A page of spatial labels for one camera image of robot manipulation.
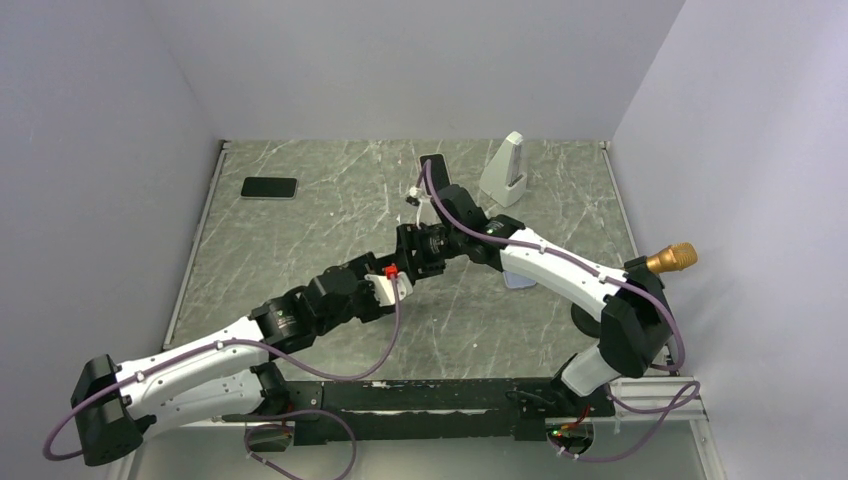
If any gold microphone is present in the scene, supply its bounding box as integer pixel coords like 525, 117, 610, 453
624, 242, 699, 274

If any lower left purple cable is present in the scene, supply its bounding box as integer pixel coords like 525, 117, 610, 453
243, 409, 359, 480

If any black smartphone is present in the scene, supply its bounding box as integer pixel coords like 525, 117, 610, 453
240, 177, 299, 200

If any black base bar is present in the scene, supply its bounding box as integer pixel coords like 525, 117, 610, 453
284, 377, 615, 446

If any phone in pink case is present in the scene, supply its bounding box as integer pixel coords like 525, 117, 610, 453
419, 153, 451, 190

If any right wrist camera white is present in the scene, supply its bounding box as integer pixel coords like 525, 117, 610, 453
405, 186, 441, 226

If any black microphone stand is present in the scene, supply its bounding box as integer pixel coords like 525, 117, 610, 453
570, 303, 601, 339

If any lavender phone case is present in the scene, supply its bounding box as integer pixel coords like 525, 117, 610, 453
503, 271, 537, 290

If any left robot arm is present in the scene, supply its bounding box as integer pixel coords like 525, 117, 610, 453
70, 254, 415, 466

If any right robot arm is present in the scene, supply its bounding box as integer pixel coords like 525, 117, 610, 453
406, 184, 673, 416

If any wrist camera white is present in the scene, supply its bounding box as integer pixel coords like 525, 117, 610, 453
405, 186, 441, 226
365, 264, 413, 307

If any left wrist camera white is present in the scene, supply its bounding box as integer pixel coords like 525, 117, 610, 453
365, 264, 413, 307

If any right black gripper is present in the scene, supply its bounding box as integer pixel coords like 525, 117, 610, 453
392, 222, 466, 281

